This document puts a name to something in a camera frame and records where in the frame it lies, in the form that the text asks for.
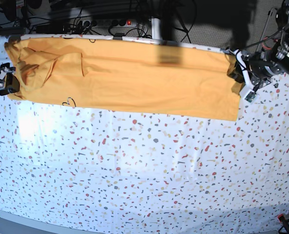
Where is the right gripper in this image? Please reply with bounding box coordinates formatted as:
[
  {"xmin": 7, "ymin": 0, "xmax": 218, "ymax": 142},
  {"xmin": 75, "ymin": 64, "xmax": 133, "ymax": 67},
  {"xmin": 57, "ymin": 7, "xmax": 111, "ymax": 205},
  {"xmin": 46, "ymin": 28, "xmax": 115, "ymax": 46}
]
[{"xmin": 0, "ymin": 63, "xmax": 20, "ymax": 96}]

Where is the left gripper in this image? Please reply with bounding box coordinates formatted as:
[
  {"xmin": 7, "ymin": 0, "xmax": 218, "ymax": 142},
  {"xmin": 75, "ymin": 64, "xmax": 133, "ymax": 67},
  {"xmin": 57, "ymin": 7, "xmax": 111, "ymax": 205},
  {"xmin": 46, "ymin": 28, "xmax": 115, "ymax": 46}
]
[{"xmin": 227, "ymin": 50, "xmax": 273, "ymax": 104}]

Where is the yellow T-shirt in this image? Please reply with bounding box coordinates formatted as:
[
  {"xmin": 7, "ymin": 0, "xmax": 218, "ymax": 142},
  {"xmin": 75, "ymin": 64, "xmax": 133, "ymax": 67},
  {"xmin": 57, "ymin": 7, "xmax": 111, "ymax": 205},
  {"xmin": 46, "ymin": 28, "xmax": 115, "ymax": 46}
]
[{"xmin": 4, "ymin": 38, "xmax": 241, "ymax": 121}]

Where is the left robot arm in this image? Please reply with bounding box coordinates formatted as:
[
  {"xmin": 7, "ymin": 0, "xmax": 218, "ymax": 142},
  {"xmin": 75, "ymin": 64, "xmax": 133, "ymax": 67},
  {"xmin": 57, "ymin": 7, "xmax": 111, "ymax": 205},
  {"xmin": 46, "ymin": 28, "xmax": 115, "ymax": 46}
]
[{"xmin": 227, "ymin": 0, "xmax": 289, "ymax": 104}]

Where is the white power strip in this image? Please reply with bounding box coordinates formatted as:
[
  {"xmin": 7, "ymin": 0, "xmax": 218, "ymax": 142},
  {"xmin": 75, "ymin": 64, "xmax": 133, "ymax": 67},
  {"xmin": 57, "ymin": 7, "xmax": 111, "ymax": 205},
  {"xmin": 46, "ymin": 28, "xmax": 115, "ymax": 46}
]
[{"xmin": 71, "ymin": 19, "xmax": 137, "ymax": 28}]

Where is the black table clamp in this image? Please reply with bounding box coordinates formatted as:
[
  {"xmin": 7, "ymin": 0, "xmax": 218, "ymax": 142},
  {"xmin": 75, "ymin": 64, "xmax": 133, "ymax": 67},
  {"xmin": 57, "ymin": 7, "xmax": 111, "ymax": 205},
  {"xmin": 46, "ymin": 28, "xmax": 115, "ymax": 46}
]
[{"xmin": 113, "ymin": 33, "xmax": 125, "ymax": 40}]

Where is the terrazzo patterned table cloth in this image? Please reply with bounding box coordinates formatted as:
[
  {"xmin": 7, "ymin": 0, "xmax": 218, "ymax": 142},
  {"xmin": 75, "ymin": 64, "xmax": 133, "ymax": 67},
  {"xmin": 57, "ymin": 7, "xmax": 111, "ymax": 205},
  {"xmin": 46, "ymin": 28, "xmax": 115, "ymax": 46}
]
[{"xmin": 0, "ymin": 33, "xmax": 289, "ymax": 234}]

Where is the red black corner clamp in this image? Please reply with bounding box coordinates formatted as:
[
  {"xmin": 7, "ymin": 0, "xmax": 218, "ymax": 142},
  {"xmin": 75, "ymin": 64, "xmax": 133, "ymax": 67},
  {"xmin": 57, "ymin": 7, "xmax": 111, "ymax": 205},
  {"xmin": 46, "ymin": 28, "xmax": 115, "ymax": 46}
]
[{"xmin": 278, "ymin": 214, "xmax": 289, "ymax": 234}]

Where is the white metal post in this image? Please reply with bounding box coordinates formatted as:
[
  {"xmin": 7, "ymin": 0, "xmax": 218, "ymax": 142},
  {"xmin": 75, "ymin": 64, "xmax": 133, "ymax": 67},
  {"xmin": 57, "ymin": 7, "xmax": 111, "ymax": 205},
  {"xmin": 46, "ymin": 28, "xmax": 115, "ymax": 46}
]
[{"xmin": 151, "ymin": 18, "xmax": 162, "ymax": 40}]

